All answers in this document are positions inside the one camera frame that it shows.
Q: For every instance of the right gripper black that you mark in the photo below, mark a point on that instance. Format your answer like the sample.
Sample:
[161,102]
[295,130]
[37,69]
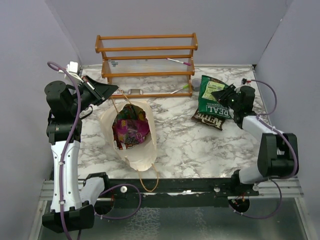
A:
[222,95]

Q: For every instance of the small grey plastic cup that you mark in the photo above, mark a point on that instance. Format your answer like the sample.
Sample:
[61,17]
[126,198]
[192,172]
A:
[196,84]

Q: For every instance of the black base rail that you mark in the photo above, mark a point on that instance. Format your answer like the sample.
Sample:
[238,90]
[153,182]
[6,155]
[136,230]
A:
[173,193]

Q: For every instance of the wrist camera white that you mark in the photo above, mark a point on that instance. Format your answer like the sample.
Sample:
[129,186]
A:
[73,69]
[246,82]

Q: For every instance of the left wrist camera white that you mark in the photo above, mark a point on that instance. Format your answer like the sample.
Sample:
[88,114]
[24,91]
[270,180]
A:
[73,69]

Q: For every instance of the light green snack packet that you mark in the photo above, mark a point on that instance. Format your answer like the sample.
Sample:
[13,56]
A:
[212,86]

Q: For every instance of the green capped white marker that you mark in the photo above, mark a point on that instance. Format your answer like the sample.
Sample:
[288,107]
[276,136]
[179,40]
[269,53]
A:
[180,89]

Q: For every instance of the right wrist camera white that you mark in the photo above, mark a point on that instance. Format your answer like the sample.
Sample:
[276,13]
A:
[246,82]

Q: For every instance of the brown kettle chips bag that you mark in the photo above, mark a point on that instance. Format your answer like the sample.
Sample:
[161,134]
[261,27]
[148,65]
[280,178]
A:
[208,120]

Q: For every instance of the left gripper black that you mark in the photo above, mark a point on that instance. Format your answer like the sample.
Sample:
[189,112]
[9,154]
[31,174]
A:
[100,91]

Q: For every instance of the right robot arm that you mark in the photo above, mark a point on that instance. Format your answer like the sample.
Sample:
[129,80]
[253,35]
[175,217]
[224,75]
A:
[278,151]

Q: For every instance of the beige paper bag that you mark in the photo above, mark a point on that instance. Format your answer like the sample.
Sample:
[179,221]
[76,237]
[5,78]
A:
[139,157]

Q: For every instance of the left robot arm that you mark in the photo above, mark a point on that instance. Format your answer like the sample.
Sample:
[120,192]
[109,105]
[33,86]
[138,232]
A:
[72,207]

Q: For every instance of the magenta candy bag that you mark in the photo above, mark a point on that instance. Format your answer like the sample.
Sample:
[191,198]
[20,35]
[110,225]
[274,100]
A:
[130,131]

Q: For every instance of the wooden three-tier shelf rack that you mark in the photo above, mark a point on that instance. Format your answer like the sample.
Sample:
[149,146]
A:
[145,56]

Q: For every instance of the pink capped white marker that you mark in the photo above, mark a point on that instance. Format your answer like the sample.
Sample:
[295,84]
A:
[179,61]

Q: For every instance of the green real chips bag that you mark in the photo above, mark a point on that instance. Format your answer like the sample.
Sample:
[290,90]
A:
[207,104]

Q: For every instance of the small red white box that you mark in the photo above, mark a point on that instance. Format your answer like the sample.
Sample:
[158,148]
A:
[117,93]

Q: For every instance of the metal handle bracket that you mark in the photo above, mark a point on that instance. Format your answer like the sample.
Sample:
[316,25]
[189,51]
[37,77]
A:
[135,91]

